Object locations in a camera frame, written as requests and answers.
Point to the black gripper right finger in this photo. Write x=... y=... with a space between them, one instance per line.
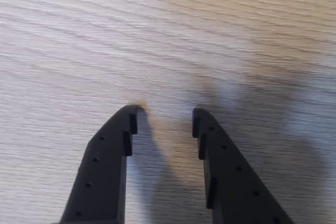
x=231 y=182

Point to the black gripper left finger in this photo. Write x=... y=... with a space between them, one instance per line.
x=99 y=176

